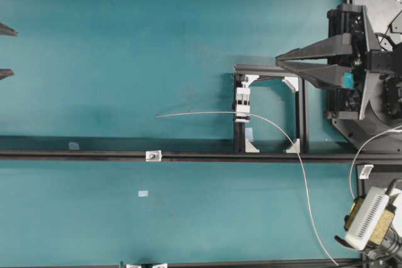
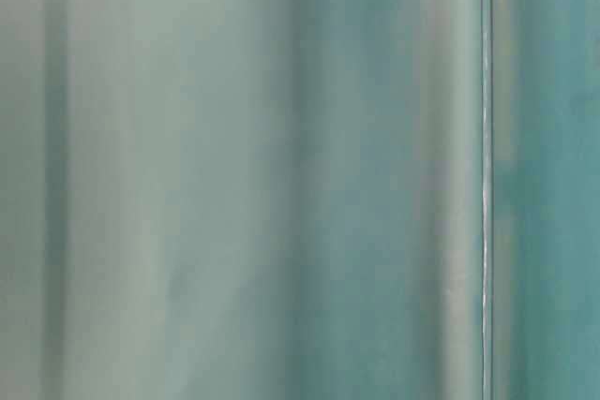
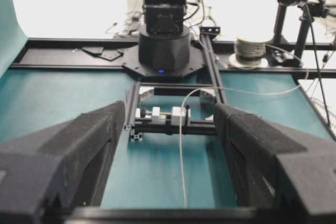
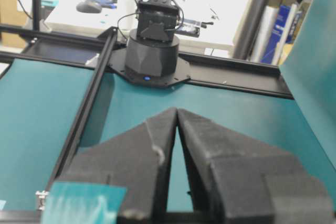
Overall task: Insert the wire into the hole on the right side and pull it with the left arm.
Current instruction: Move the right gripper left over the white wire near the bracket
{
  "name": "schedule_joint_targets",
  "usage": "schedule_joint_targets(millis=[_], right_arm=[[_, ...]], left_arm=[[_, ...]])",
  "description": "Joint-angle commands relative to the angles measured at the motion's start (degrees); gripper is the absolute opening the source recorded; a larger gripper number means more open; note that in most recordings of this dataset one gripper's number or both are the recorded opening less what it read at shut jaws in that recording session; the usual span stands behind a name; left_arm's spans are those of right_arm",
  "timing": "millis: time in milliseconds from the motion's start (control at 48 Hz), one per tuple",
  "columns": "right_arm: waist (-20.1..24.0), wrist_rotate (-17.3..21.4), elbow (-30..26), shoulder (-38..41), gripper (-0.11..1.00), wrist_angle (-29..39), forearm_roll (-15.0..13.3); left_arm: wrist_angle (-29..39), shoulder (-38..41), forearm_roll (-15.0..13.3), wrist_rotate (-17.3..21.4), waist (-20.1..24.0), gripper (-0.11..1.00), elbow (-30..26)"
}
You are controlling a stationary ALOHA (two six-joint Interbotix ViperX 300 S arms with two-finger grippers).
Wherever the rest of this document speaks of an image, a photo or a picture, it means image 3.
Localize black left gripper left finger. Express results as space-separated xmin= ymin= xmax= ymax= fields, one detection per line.
xmin=1 ymin=101 xmax=125 ymax=223

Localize black aluminium table frame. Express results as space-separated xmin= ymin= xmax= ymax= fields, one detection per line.
xmin=9 ymin=28 xmax=335 ymax=82

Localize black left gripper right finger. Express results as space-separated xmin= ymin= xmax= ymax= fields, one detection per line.
xmin=214 ymin=103 xmax=335 ymax=223

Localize white wire spool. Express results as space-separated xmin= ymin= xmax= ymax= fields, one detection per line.
xmin=228 ymin=35 xmax=269 ymax=70

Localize white block with hole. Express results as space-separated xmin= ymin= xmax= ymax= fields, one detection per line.
xmin=171 ymin=106 xmax=191 ymax=126

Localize black aluminium extrusion rail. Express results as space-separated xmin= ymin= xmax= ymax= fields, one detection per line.
xmin=124 ymin=82 xmax=221 ymax=142

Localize thin white wire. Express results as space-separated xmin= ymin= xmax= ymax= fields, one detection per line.
xmin=179 ymin=39 xmax=310 ymax=208

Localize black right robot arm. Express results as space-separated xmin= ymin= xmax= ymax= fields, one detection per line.
xmin=123 ymin=0 xmax=204 ymax=79

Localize black knob screw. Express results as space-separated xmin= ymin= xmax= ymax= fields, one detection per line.
xmin=140 ymin=108 xmax=152 ymax=118

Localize black depth camera on stand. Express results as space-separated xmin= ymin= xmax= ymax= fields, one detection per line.
xmin=271 ymin=0 xmax=330 ymax=67

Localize black camera cable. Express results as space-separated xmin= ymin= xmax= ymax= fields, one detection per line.
xmin=301 ymin=1 xmax=332 ymax=125

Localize black flat mounting plates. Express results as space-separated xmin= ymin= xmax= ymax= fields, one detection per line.
xmin=81 ymin=46 xmax=123 ymax=61

